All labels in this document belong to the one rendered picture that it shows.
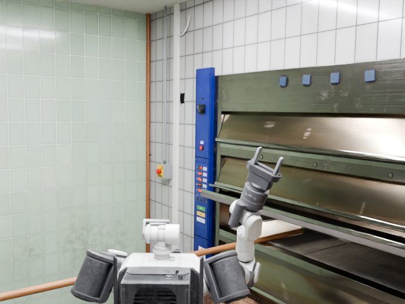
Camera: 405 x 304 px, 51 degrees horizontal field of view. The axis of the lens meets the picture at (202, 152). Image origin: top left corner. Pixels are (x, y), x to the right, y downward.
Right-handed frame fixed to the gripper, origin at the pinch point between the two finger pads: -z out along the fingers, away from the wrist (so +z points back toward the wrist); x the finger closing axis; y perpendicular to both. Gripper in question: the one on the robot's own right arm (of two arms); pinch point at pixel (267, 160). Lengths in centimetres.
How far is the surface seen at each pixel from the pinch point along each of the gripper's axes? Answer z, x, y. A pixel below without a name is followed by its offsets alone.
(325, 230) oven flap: 30, -24, 34
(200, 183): 69, 61, 86
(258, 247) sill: 74, 7, 66
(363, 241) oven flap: 23, -38, 27
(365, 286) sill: 47, -47, 40
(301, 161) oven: 17, 3, 61
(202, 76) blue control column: 8, 86, 95
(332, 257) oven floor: 57, -29, 67
